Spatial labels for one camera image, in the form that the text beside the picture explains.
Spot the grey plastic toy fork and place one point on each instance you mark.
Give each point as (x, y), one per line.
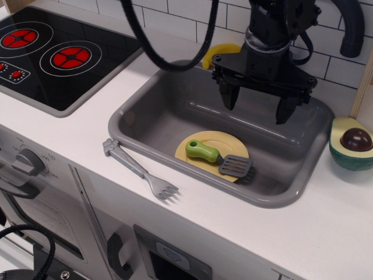
(160, 188)

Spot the grey plastic sink basin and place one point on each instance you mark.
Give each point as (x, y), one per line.
(172, 108)

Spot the grey oven knob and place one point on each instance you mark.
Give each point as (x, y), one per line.
(27, 162)

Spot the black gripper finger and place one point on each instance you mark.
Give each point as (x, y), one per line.
(285, 108)
(229, 93)

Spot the yellow toy banana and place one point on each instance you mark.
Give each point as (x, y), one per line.
(219, 49)

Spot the grey dishwasher panel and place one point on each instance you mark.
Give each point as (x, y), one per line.
(162, 260)

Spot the toy avocado half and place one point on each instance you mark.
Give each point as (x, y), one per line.
(350, 144)

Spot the yellow plastic plate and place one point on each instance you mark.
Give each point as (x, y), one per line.
(225, 143)

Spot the green handled grey spatula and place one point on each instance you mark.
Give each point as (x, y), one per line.
(231, 165)

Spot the black toy stovetop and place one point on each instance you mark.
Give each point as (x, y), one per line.
(55, 63)

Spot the toy oven door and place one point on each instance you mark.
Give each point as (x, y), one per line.
(62, 216)

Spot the dark grey faucet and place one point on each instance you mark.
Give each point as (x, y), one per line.
(354, 27)

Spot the dark grey cabinet handle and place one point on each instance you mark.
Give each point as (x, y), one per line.
(114, 245)

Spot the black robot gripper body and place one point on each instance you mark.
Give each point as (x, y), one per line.
(266, 72)

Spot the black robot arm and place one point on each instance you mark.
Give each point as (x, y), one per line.
(275, 24)

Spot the grey oven door handle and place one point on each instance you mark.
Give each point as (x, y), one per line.
(17, 184)

